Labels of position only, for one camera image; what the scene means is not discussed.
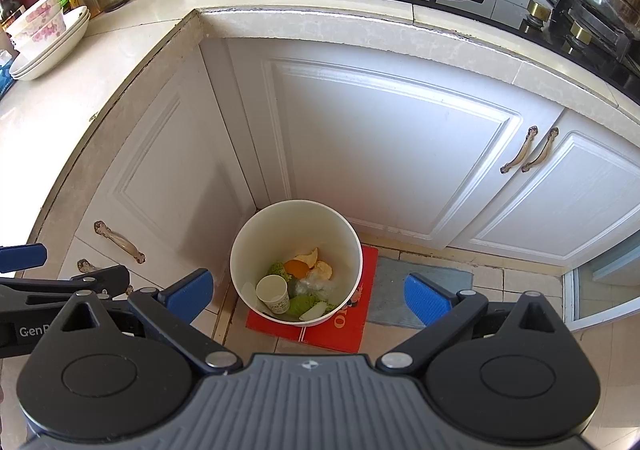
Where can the printed paper cup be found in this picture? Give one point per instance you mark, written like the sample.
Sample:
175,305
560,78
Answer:
270,292

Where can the white plastic bin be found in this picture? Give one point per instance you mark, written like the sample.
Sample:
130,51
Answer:
300,225

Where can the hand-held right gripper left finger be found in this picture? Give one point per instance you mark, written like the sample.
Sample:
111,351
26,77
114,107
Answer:
187,292

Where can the napa cabbage leaf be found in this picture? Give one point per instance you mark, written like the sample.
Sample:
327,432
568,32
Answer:
277,271
305,304

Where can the green lidded jar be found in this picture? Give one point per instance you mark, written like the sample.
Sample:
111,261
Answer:
63,3

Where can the white and blue salt bag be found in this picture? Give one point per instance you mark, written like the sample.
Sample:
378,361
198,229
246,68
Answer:
4,74

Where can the red cardboard box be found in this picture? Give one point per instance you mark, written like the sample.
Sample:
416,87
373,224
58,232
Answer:
350,325

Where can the brass stove knob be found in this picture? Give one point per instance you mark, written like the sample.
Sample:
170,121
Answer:
538,8
580,29

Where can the grey floor mat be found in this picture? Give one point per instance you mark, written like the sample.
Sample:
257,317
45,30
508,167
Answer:
390,290

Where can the black cast iron pan support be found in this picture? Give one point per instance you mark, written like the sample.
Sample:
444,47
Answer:
600,27

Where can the orange peel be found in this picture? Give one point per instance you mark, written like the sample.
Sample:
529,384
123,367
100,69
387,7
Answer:
295,269
324,271

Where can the white deep plate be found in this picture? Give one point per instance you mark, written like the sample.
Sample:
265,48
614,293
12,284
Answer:
40,76
75,22
50,65

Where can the dark vinegar bottle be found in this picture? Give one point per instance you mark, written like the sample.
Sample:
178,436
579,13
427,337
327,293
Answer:
7,4

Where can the clear plastic wrap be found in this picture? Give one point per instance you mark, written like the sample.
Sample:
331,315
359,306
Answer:
312,287

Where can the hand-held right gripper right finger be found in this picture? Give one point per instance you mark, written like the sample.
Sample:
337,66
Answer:
425,300

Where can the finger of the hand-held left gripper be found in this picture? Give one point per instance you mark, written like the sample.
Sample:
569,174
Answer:
100,277
22,257

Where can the white cabinet door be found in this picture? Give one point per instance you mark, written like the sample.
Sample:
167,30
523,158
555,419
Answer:
390,144
67,255
165,169
590,200

